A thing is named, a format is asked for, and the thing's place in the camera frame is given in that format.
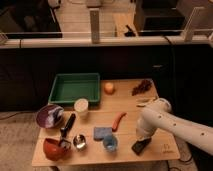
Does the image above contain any black eraser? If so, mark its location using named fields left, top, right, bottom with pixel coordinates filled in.
left=131, top=138, right=151, bottom=155

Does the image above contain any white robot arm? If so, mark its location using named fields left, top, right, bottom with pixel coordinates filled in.
left=136, top=98, right=213, bottom=155

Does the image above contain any orange fruit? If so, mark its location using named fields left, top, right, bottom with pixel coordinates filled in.
left=104, top=82, right=115, bottom=95

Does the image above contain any white cup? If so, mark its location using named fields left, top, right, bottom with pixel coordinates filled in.
left=74, top=98, right=89, bottom=117

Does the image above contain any purple grape bunch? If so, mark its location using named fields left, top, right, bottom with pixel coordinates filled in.
left=132, top=79, right=152, bottom=95

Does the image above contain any yellow banana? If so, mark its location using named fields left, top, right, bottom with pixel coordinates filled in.
left=137, top=97, right=156, bottom=107

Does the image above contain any orange carrot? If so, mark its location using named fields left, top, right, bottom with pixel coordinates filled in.
left=112, top=112, right=126, bottom=132

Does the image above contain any green plastic tray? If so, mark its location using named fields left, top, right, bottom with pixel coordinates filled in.
left=48, top=73, right=101, bottom=106

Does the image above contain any blue sponge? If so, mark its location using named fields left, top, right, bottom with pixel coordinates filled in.
left=93, top=127, right=112, bottom=141

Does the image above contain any blue glass cup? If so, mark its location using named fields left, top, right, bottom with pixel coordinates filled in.
left=103, top=135, right=118, bottom=152

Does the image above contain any black object on far desk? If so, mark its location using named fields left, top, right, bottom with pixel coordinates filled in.
left=124, top=25, right=136, bottom=37

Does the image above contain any small metal cup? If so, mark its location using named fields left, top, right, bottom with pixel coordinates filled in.
left=73, top=134, right=86, bottom=150

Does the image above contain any purple white bowl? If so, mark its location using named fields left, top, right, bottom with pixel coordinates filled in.
left=36, top=104, right=64, bottom=129

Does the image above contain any red bowl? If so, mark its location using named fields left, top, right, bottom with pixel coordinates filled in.
left=43, top=138, right=71, bottom=161

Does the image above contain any black handled tool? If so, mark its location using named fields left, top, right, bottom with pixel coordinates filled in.
left=60, top=113, right=76, bottom=138

